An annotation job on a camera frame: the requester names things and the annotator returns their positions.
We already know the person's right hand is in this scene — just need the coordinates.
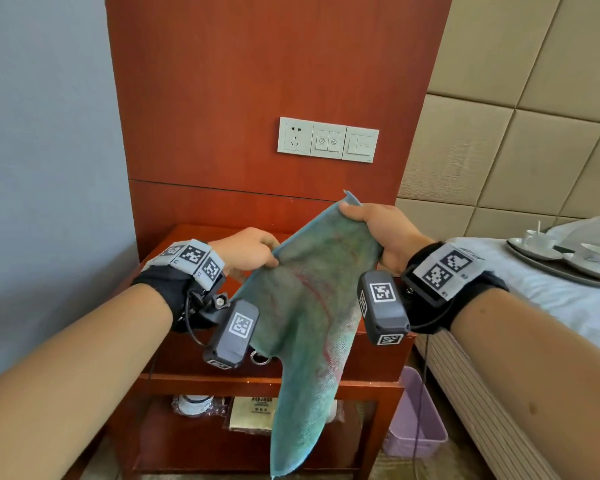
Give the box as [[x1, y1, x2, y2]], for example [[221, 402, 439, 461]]
[[339, 202, 435, 275]]

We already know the person's left hand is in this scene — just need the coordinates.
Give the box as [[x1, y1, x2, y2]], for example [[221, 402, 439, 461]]
[[209, 227, 281, 284]]

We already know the teal cleaning cloth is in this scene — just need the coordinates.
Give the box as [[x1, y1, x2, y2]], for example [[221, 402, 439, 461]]
[[232, 190, 384, 479]]

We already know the brown round tray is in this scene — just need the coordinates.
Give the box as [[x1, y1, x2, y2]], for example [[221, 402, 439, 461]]
[[505, 239, 600, 289]]

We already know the person's left forearm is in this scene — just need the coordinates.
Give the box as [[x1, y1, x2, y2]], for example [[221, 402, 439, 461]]
[[0, 283, 175, 480]]

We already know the person's right forearm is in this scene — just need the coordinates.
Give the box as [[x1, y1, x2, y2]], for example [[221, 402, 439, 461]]
[[449, 287, 600, 480]]

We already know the red wooden nightstand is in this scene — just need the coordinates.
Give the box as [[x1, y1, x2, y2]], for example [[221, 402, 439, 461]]
[[67, 223, 416, 480]]

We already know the black right wristband with markers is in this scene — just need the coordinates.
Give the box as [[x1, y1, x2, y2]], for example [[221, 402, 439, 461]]
[[401, 241, 510, 335]]

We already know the black wristband with markers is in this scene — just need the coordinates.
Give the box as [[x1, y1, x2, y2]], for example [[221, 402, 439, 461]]
[[401, 241, 510, 335], [132, 238, 227, 333]]

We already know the black left wristband with markers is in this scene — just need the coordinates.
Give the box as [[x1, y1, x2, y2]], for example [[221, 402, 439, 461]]
[[132, 238, 227, 333]]

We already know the white power socket plate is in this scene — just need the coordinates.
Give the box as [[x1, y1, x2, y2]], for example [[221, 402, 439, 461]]
[[277, 116, 315, 157]]

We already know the beige padded headboard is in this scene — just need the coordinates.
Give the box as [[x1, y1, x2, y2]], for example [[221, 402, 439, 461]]
[[395, 0, 600, 241]]

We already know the white wrapped roll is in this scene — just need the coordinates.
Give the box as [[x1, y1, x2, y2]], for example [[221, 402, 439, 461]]
[[172, 394, 216, 418]]

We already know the beige flat packet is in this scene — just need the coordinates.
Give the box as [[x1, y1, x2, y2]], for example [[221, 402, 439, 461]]
[[228, 396, 276, 435]]

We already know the white bedding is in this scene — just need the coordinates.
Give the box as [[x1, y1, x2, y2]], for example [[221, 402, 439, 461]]
[[447, 216, 600, 363]]

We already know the purple plastic bin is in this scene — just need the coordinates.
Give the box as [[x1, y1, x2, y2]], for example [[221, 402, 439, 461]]
[[382, 366, 449, 459]]

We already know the striped beige bed base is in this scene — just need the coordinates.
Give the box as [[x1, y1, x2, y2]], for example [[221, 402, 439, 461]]
[[413, 329, 563, 480]]

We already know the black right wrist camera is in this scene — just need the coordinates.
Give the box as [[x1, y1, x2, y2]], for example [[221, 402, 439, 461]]
[[357, 270, 411, 347]]

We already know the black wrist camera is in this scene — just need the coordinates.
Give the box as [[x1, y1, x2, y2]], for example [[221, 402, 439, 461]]
[[357, 270, 411, 347], [202, 298, 261, 371]]

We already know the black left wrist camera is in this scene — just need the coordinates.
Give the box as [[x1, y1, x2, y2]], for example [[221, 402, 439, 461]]
[[202, 298, 261, 371]]

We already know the white double button switch plate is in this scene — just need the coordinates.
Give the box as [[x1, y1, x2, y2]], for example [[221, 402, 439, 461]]
[[309, 121, 347, 161]]

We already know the black hanging cable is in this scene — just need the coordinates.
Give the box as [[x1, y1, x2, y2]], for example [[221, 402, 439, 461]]
[[412, 334, 429, 461]]

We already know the red wooden wall panel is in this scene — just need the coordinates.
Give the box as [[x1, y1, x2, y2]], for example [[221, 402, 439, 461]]
[[105, 0, 455, 263]]

